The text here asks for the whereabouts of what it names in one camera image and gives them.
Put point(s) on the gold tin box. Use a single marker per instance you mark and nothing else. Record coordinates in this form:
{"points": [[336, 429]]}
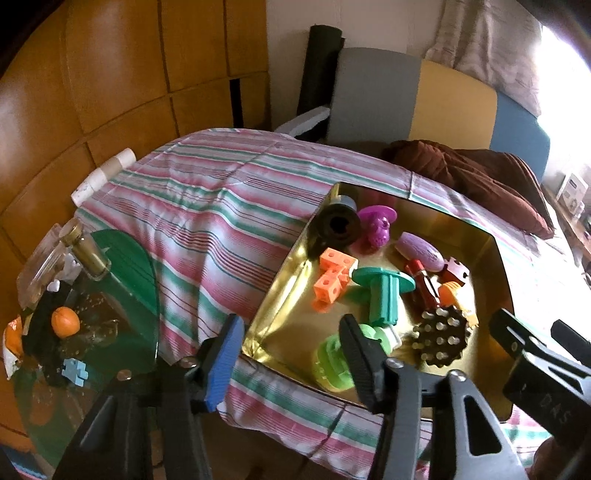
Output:
{"points": [[286, 314]]}

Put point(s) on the grey yellow blue headboard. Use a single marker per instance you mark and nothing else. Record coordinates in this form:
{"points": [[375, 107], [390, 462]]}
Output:
{"points": [[457, 106]]}

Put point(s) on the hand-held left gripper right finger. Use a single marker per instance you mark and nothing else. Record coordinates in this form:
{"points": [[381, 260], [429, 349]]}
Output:
{"points": [[362, 364]]}

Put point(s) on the wooden wardrobe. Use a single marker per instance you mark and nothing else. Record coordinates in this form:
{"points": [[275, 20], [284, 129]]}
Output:
{"points": [[115, 69]]}

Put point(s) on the striped bedsheet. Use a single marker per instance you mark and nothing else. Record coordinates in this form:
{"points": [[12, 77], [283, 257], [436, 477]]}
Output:
{"points": [[194, 207]]}

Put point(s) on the red metallic bottle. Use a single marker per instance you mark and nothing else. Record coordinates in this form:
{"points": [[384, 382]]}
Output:
{"points": [[422, 277]]}

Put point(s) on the brown red block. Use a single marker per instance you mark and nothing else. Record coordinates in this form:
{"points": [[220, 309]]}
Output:
{"points": [[455, 272]]}

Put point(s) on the orange fruit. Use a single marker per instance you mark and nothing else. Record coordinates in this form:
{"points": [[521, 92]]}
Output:
{"points": [[64, 321]]}

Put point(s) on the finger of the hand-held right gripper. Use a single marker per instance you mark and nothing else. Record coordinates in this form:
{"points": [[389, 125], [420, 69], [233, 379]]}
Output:
{"points": [[570, 339], [512, 337]]}

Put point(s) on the white cardboard box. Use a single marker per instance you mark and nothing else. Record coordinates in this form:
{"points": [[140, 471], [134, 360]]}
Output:
{"points": [[572, 189]]}

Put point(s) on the black cylinder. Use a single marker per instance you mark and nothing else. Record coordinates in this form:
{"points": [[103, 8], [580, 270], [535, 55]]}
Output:
{"points": [[339, 224]]}

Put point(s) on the blue puzzle piece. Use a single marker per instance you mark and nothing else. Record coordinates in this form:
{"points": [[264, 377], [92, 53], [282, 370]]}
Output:
{"points": [[75, 371]]}

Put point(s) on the gold capped glass bottle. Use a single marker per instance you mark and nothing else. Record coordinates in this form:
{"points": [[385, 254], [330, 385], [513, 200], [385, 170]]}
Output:
{"points": [[87, 251]]}

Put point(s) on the green funnel shaped toy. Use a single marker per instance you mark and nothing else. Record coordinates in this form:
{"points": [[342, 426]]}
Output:
{"points": [[385, 295]]}

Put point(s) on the wooden shelf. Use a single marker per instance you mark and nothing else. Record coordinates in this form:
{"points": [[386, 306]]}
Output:
{"points": [[568, 226]]}

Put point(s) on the white plastic armrest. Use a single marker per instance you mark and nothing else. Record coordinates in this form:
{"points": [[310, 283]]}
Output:
{"points": [[304, 121]]}

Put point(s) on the person's right forearm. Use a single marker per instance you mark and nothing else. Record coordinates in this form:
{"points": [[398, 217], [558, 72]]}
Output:
{"points": [[549, 461]]}

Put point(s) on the beige patterned curtain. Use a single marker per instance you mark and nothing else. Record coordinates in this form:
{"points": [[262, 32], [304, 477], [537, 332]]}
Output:
{"points": [[485, 41]]}

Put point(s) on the green glass table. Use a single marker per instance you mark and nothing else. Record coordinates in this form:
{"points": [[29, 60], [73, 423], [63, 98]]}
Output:
{"points": [[129, 277]]}

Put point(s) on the orange cube toy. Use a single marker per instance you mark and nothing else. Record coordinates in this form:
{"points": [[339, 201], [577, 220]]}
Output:
{"points": [[332, 263]]}

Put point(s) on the orange plastic toy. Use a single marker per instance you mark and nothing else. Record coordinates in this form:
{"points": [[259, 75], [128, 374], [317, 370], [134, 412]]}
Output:
{"points": [[455, 295]]}

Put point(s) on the green white round toy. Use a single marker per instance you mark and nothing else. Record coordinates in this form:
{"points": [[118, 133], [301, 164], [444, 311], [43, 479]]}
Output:
{"points": [[332, 364]]}

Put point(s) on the magenta plastic toy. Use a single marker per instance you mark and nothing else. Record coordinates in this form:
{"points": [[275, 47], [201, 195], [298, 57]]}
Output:
{"points": [[376, 228]]}

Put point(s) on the pink oval toy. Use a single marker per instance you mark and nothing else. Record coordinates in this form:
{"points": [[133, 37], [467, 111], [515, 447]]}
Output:
{"points": [[418, 251]]}

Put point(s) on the brown quilt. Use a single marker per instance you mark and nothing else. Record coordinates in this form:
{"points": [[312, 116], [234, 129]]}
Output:
{"points": [[475, 175]]}

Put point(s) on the black rolled mat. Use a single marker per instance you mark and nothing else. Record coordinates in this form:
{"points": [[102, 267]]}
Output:
{"points": [[318, 69]]}

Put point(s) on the brown studded toy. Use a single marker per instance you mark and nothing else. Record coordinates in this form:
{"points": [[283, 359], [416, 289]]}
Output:
{"points": [[441, 339]]}

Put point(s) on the black rectangular object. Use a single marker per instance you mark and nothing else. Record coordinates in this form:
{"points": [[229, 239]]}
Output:
{"points": [[41, 341]]}

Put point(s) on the orange white packet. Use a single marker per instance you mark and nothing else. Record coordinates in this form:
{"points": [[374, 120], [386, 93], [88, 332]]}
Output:
{"points": [[13, 339]]}

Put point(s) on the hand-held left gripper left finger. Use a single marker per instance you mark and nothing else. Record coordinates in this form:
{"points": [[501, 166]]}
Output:
{"points": [[224, 364]]}

